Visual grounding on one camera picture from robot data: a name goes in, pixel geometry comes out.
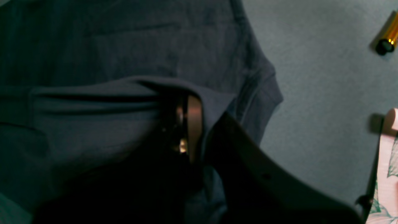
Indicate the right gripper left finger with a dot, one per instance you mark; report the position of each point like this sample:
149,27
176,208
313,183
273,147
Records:
143,181

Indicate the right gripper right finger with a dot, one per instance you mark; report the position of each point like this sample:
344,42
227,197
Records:
258,191

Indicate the dark blue T-shirt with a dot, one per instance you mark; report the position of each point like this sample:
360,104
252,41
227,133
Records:
131,47

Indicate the light blue table cloth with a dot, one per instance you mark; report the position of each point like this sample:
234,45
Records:
335,91

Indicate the white notepad with red block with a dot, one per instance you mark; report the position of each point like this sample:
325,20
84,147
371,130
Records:
384,209

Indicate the small yellow green lighter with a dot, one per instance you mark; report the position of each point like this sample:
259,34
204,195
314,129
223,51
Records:
387,41

